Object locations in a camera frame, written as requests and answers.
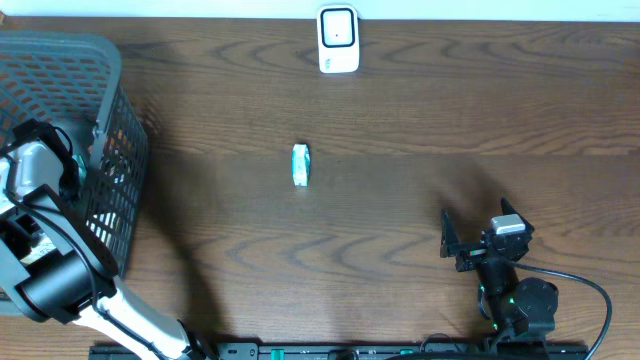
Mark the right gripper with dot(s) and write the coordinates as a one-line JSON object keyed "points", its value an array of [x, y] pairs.
{"points": [[471, 253]]}

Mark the small green tissue pack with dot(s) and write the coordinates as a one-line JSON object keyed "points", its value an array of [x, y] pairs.
{"points": [[301, 165]]}

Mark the yellow snack bag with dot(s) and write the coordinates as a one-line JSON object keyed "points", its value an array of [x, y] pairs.
{"points": [[41, 248]]}

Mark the green snack packet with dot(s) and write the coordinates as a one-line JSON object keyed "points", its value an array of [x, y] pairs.
{"points": [[82, 169]]}

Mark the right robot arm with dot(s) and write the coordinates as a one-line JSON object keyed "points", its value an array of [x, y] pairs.
{"points": [[519, 308]]}

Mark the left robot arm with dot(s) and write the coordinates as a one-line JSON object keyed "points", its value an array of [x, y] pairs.
{"points": [[53, 267]]}

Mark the white barcode scanner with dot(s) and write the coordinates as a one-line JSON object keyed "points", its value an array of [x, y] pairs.
{"points": [[338, 39]]}

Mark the colourful item in basket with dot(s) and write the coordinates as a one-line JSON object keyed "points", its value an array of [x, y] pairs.
{"points": [[111, 190]]}

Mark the grey plastic basket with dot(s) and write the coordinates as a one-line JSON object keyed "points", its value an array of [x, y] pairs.
{"points": [[73, 82]]}

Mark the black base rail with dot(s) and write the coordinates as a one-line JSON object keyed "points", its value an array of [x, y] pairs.
{"points": [[362, 351]]}

